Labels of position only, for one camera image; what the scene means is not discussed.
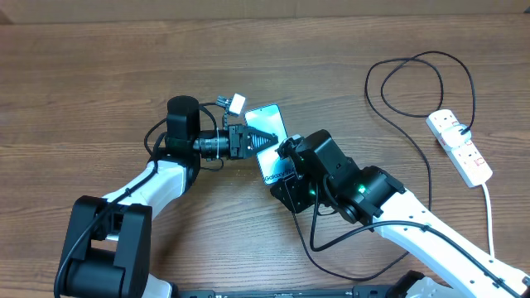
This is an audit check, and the blue Galaxy smartphone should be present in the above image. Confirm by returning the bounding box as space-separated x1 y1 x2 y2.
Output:
244 103 294 185

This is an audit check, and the black charger cable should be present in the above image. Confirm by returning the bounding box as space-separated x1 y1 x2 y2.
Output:
289 50 477 282

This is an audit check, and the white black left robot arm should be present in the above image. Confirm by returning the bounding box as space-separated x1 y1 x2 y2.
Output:
53 95 278 298

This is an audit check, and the white charger plug adapter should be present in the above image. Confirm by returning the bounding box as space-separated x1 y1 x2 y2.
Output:
438 124 472 151

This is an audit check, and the white power strip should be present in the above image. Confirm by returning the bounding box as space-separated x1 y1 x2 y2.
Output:
426 109 493 188

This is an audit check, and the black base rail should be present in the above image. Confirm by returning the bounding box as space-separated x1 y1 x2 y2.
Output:
171 271 425 298

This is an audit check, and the white power strip cord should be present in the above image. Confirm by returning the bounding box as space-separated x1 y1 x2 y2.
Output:
480 183 496 257

